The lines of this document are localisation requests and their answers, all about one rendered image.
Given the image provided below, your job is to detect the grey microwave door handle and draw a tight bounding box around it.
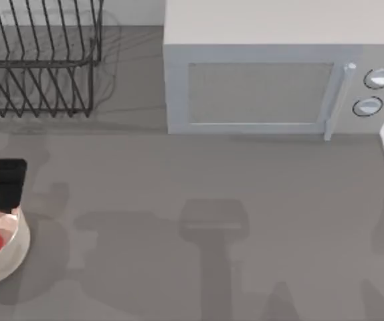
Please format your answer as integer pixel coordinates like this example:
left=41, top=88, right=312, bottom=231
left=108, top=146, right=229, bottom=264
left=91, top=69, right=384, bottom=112
left=323, top=62, right=357, bottom=142

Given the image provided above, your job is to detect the pale microwave oven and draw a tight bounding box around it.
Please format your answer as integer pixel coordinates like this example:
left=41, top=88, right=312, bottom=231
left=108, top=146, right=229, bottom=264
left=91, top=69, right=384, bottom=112
left=163, top=0, right=384, bottom=142

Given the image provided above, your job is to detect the microwave oven door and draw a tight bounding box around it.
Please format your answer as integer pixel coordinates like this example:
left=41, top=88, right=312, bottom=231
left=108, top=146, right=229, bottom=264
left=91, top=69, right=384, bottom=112
left=167, top=45, right=345, bottom=135

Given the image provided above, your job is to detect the small microwave knob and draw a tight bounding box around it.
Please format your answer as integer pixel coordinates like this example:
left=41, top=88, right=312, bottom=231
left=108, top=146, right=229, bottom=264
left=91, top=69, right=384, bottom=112
left=351, top=96, right=384, bottom=118

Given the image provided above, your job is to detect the black wire dish rack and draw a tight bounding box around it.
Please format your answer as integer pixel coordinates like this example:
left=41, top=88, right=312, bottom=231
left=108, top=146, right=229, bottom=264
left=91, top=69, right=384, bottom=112
left=0, top=0, right=106, bottom=118

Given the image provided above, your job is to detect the white spotted bowl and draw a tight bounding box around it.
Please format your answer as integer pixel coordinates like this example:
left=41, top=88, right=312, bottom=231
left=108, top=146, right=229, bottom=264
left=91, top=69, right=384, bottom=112
left=0, top=200, right=31, bottom=290

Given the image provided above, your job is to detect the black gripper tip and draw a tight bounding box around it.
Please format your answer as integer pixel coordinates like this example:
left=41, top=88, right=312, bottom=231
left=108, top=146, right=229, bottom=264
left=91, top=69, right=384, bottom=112
left=0, top=158, right=28, bottom=211

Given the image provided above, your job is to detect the large microwave knob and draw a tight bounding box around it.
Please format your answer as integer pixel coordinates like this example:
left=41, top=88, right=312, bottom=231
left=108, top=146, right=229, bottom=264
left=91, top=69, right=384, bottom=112
left=363, top=65, right=384, bottom=90

